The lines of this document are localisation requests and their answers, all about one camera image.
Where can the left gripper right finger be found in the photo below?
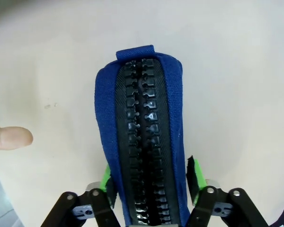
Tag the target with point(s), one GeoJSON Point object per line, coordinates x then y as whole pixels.
{"type": "Point", "coordinates": [207, 205]}

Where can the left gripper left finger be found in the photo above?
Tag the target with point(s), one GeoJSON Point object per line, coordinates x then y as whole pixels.
{"type": "Point", "coordinates": [98, 208]}

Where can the blue zippered pencil case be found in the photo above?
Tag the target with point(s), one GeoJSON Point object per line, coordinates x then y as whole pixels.
{"type": "Point", "coordinates": [105, 106]}

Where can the person's right hand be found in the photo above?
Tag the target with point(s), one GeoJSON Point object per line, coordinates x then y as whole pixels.
{"type": "Point", "coordinates": [9, 138]}

